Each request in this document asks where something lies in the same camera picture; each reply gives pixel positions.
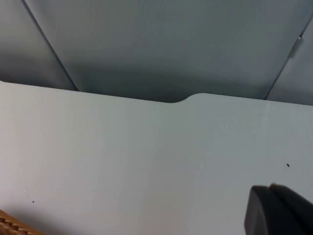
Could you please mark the pale brown wicker basket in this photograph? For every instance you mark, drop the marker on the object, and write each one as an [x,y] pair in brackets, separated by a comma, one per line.
[11,226]

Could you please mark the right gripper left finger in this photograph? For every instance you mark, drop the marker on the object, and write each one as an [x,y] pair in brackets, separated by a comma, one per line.
[262,213]

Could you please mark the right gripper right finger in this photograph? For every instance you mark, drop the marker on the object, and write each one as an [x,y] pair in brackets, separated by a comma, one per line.
[297,205]

